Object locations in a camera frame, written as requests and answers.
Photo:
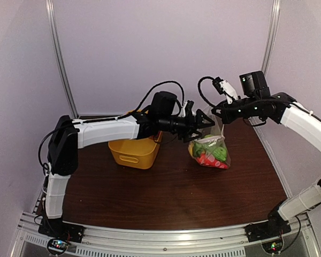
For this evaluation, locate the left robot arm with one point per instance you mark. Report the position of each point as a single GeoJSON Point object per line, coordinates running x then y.
{"type": "Point", "coordinates": [71, 135]}

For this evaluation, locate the green toy leaf vegetable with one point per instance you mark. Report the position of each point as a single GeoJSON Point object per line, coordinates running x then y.
{"type": "Point", "coordinates": [198, 149]}

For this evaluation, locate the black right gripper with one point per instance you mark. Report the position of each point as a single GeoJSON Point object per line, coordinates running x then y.
{"type": "Point", "coordinates": [226, 115]}

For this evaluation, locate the aluminium frame post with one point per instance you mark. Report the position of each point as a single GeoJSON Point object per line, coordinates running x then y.
{"type": "Point", "coordinates": [272, 33]}
{"type": "Point", "coordinates": [49, 4]}

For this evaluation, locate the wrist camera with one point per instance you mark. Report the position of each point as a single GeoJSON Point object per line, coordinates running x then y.
{"type": "Point", "coordinates": [225, 88]}
{"type": "Point", "coordinates": [186, 109]}

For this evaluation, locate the yellow plastic basket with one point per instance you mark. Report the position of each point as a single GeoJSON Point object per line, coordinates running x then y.
{"type": "Point", "coordinates": [139, 154]}

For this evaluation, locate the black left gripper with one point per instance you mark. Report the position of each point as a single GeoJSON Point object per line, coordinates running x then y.
{"type": "Point", "coordinates": [191, 126]}

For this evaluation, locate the right aluminium frame post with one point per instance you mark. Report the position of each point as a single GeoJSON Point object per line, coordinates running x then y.
{"type": "Point", "coordinates": [272, 33]}

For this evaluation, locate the green toy guava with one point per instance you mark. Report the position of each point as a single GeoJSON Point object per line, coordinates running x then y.
{"type": "Point", "coordinates": [220, 153]}

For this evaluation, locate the front aluminium rail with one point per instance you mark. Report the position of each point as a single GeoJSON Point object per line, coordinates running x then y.
{"type": "Point", "coordinates": [224, 241]}

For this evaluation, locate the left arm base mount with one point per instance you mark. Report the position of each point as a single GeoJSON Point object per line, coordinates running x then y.
{"type": "Point", "coordinates": [61, 235]}

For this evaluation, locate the left aluminium frame post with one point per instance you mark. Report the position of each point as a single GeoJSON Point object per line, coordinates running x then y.
{"type": "Point", "coordinates": [49, 4]}

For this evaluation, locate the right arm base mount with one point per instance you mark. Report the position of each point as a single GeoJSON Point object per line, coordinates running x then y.
{"type": "Point", "coordinates": [270, 233]}

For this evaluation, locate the clear zip top bag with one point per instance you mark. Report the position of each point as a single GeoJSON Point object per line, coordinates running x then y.
{"type": "Point", "coordinates": [217, 130]}

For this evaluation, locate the red toy tomato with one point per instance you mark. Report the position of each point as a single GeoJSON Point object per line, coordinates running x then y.
{"type": "Point", "coordinates": [211, 161]}

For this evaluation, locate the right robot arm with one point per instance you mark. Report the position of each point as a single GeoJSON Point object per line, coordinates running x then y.
{"type": "Point", "coordinates": [284, 110]}

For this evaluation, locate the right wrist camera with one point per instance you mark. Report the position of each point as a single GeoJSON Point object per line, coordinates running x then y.
{"type": "Point", "coordinates": [225, 88]}

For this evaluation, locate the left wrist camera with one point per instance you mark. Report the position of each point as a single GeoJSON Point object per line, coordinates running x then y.
{"type": "Point", "coordinates": [186, 109]}

